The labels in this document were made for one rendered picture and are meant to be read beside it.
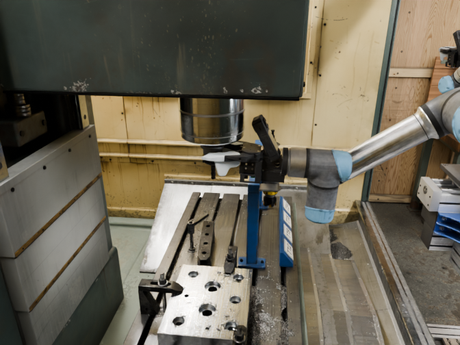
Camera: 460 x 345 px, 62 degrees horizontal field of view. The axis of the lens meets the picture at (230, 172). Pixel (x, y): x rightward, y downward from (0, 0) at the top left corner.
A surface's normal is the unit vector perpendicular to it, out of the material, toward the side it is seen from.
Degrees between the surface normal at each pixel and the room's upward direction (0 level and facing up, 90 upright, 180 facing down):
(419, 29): 90
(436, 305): 0
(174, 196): 25
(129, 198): 90
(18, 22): 90
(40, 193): 90
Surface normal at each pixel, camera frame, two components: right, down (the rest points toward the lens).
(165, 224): -0.07, -0.65
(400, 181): -0.10, 0.40
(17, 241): 1.00, 0.04
